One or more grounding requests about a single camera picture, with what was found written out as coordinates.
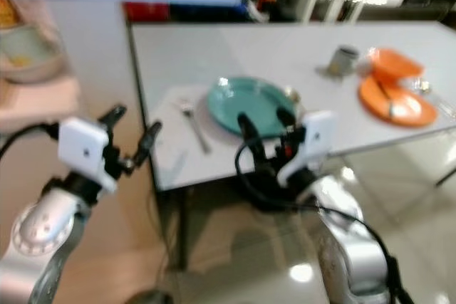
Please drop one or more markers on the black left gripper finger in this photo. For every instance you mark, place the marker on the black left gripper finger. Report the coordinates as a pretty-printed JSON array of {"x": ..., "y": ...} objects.
[
  {"x": 148, "y": 144},
  {"x": 113, "y": 114}
]

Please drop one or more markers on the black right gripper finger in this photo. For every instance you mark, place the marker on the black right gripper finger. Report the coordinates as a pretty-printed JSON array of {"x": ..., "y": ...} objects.
[
  {"x": 249, "y": 130},
  {"x": 286, "y": 118}
]

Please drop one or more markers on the pale green mug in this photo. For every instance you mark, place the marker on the pale green mug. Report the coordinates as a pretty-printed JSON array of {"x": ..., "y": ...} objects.
[{"x": 343, "y": 62}]

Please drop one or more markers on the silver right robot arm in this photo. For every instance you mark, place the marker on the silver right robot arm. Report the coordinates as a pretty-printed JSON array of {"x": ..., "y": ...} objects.
[{"x": 349, "y": 240}]

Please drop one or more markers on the teal plate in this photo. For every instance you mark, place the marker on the teal plate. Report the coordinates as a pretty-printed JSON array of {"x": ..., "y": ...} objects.
[{"x": 231, "y": 101}]

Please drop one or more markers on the silver fork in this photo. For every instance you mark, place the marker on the silver fork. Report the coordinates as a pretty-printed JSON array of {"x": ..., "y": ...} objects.
[{"x": 196, "y": 127}]

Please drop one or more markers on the beige side counter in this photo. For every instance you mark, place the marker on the beige side counter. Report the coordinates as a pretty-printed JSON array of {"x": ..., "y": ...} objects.
[{"x": 35, "y": 101}]

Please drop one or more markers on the black table leg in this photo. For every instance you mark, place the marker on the black table leg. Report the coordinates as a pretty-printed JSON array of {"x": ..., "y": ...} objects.
[{"x": 178, "y": 226}]

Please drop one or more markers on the silver spoon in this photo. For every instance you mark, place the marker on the silver spoon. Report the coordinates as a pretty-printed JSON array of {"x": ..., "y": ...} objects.
[{"x": 387, "y": 99}]

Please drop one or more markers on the beige bowl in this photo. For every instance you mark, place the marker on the beige bowl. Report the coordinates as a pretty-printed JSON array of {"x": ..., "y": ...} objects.
[{"x": 28, "y": 55}]

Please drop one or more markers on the red cardboard box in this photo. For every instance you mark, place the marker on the red cardboard box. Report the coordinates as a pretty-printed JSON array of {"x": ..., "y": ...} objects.
[{"x": 147, "y": 11}]

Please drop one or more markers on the orange bowl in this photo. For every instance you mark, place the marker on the orange bowl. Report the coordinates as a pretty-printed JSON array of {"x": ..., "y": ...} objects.
[{"x": 394, "y": 65}]

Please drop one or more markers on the orange plate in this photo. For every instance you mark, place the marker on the orange plate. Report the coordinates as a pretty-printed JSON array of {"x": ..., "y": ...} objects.
[{"x": 410, "y": 108}]

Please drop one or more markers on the yellow red snack package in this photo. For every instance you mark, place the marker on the yellow red snack package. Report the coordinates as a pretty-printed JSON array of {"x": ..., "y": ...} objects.
[{"x": 7, "y": 11}]

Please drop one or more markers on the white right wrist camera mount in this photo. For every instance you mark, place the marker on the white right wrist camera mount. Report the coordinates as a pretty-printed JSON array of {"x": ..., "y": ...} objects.
[{"x": 313, "y": 140}]

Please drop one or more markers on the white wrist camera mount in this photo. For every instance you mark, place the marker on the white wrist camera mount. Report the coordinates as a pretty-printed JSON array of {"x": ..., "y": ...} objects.
[
  {"x": 84, "y": 149},
  {"x": 313, "y": 140}
]

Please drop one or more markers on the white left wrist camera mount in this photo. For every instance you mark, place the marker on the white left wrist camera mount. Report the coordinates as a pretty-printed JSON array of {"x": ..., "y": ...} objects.
[{"x": 84, "y": 149}]

